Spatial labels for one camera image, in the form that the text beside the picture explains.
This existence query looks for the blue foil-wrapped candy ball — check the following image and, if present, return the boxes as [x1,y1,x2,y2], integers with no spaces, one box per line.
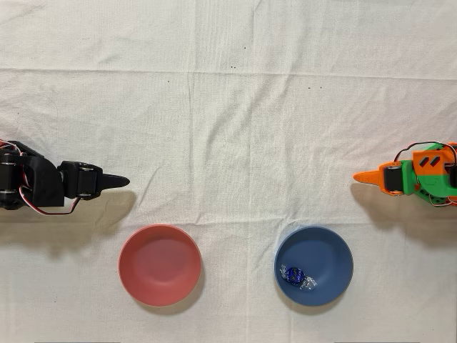
[279,263,318,292]

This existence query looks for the blue bowl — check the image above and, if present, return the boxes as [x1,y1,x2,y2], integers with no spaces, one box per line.
[273,224,354,307]

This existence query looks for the pink bowl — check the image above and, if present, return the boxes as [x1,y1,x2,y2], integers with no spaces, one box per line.
[118,224,203,307]

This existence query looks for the white tablecloth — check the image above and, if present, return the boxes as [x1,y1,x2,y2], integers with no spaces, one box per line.
[0,0,457,343]

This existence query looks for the orange arm gripper cable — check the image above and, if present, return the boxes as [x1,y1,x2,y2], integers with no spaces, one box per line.
[393,141,457,164]

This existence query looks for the black arm gripper cable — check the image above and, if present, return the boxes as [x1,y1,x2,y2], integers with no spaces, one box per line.
[19,185,82,216]

